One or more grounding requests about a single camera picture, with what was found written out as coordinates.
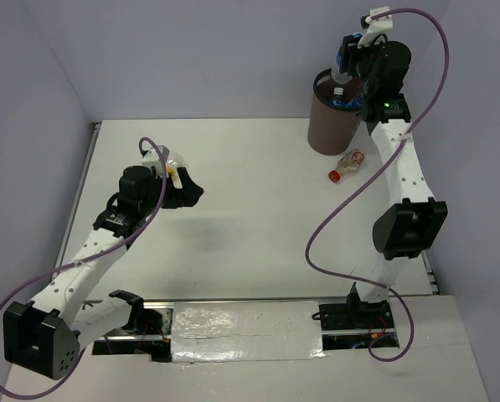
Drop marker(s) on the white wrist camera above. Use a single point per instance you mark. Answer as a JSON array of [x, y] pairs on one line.
[[153, 159], [378, 21]]

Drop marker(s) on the orange cap clear bottle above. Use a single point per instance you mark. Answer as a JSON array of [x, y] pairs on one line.
[[174, 162]]

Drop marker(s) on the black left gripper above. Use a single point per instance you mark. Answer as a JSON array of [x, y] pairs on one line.
[[185, 197]]

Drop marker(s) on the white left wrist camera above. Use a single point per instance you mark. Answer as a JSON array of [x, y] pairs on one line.
[[153, 159]]

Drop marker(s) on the blue label bottle horizontal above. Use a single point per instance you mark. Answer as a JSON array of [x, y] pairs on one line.
[[336, 74]]

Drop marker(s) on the crushed bottle blue cap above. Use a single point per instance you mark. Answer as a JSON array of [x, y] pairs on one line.
[[355, 103]]

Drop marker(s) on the brown waste bin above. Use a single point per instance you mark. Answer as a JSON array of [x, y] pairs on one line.
[[331, 128]]

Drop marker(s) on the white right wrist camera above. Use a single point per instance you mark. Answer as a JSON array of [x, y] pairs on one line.
[[378, 21]]

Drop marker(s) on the red cap small bottle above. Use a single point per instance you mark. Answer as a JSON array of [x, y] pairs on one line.
[[346, 165]]

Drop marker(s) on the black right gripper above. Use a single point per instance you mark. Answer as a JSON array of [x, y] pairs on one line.
[[350, 48]]

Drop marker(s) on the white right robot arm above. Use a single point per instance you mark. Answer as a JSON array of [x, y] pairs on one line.
[[414, 217]]

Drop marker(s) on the blue label bottle white cap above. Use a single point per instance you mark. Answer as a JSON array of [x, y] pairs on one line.
[[337, 97]]

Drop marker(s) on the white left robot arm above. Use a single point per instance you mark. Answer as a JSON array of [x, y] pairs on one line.
[[47, 333]]

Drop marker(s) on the silver foil sheet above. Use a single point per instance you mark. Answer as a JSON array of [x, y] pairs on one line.
[[245, 331]]

